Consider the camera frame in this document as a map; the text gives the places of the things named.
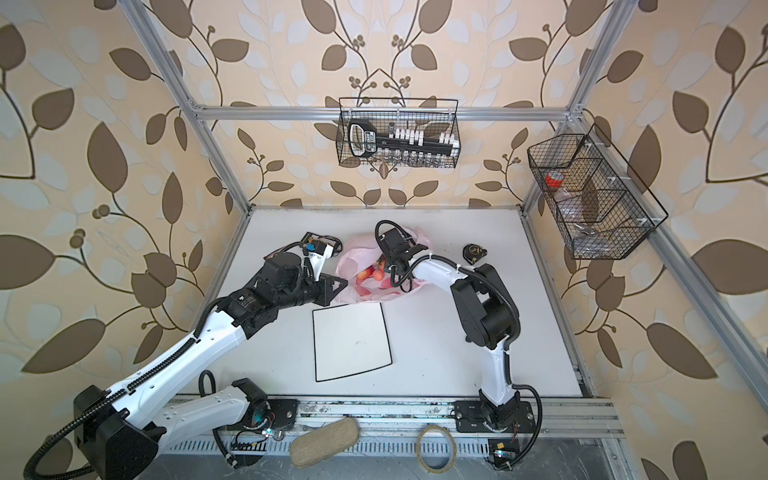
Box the fake fruits inside bag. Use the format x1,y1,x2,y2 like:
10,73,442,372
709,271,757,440
356,255,391,289

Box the black wire basket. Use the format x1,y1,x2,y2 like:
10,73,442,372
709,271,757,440
335,96,462,169
527,125,668,260

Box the black tape measure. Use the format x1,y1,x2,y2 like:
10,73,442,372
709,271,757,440
462,243,488,265

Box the pink plastic fruit-print bag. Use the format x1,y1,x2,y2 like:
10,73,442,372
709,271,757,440
335,234,427,304

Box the black battery charger board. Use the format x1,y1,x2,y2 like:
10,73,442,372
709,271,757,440
280,232,343,257

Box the right black wire basket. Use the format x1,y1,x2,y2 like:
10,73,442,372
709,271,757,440
527,125,668,260

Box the back black wire basket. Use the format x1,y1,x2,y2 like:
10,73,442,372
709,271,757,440
335,96,462,169

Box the red-capped item in basket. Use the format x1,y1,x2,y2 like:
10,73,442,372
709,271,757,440
544,170,565,192

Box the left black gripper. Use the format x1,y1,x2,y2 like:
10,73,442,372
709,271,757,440
274,269,350,312

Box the clear tape roll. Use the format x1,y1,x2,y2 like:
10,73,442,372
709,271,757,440
415,424,458,475

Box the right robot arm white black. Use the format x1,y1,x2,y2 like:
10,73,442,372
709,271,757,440
375,220,543,471

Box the black tool set in basket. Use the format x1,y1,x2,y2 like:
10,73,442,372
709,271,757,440
346,120,461,161

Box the beige sponge block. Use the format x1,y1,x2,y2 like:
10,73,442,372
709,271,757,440
290,417,360,469

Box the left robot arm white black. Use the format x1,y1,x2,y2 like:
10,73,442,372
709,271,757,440
23,232,348,479

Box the white mat with black border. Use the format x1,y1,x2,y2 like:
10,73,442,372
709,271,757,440
312,303,393,383

